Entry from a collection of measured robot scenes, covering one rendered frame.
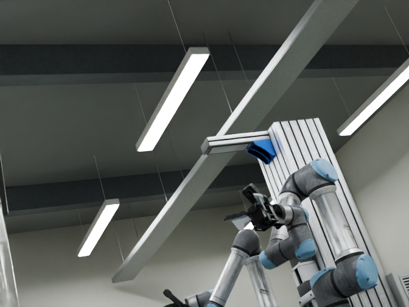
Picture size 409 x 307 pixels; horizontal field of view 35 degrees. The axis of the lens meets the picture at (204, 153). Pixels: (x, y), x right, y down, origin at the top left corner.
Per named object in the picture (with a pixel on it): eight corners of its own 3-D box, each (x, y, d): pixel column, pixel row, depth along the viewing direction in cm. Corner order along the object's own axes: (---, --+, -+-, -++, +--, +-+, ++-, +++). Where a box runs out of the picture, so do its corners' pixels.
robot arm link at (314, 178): (354, 298, 250) (304, 173, 273) (386, 283, 242) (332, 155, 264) (337, 299, 242) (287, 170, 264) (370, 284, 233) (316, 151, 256)
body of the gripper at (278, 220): (268, 218, 215) (290, 220, 224) (257, 197, 219) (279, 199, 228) (253, 231, 219) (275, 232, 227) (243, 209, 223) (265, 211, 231)
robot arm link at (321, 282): (330, 310, 257) (318, 277, 262) (357, 297, 249) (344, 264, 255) (313, 311, 248) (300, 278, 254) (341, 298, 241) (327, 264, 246)
